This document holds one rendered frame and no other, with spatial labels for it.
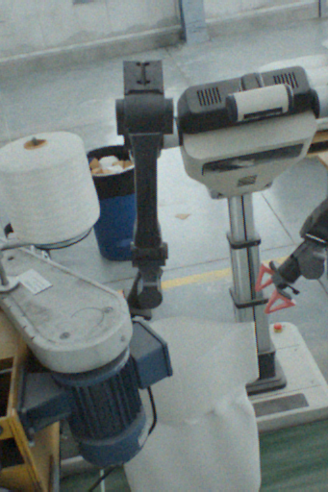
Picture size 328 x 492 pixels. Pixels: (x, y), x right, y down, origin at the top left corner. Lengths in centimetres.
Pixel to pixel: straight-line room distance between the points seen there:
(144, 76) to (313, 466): 140
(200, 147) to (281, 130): 23
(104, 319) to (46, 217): 20
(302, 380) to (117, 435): 143
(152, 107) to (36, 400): 57
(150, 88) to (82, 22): 819
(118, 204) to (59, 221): 260
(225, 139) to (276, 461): 107
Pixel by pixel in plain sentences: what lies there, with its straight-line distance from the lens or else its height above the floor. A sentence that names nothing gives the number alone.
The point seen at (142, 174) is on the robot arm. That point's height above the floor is 155.
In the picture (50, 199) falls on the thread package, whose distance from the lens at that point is 100.
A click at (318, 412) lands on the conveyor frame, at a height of 40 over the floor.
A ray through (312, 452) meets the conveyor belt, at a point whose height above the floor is 38.
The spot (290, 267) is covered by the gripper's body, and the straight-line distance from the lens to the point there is 149.
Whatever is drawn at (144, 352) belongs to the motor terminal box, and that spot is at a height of 130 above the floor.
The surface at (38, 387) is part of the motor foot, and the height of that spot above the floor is 130.
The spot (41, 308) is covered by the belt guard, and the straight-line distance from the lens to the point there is 109.
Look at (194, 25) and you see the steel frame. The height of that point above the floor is 30.
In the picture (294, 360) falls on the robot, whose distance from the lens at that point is 258.
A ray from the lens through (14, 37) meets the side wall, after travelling 937.
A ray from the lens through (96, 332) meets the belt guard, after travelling 100.
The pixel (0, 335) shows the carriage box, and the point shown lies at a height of 133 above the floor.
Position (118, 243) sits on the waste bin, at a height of 14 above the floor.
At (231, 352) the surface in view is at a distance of 158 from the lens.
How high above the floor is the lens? 203
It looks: 31 degrees down
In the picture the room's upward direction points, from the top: 10 degrees counter-clockwise
